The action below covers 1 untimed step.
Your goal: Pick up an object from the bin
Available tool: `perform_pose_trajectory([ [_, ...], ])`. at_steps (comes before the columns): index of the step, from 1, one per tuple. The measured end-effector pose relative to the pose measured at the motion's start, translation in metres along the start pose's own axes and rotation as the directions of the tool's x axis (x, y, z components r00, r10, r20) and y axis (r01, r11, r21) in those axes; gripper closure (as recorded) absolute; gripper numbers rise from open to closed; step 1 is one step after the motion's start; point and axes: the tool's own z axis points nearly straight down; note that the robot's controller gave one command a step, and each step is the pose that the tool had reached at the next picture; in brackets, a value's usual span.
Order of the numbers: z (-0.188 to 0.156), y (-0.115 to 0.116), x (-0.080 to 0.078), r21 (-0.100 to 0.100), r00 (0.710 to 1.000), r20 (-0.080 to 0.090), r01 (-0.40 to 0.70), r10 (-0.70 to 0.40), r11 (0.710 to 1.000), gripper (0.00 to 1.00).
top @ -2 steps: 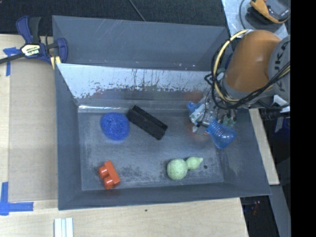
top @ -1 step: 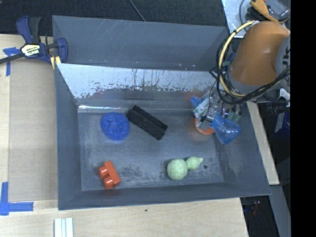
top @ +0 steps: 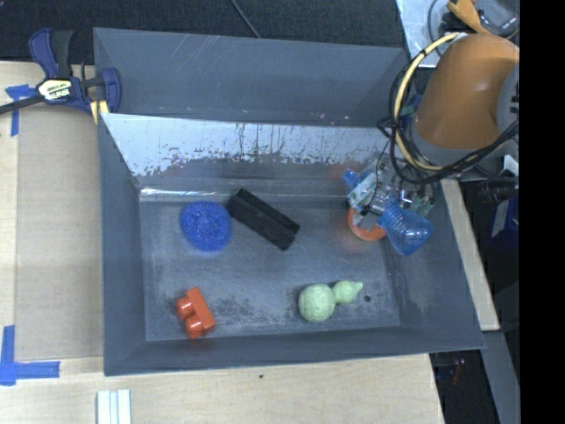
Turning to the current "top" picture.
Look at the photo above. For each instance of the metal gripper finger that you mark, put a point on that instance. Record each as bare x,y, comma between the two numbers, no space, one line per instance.
362,192
364,219

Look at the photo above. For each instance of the red-orange toy brick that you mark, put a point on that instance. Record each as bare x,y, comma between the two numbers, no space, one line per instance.
194,314

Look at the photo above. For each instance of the blue round scrub sponge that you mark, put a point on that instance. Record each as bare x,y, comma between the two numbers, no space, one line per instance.
205,225

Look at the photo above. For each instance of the grey metal bin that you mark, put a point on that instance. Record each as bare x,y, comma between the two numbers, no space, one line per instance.
265,276

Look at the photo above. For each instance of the pale green toy gourd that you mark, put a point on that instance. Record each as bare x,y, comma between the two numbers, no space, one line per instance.
315,303

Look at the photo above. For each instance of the dark green flat block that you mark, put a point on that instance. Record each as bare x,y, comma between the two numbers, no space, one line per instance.
262,219

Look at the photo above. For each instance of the blue clear plastic bottle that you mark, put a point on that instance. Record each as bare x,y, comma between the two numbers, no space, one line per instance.
408,232

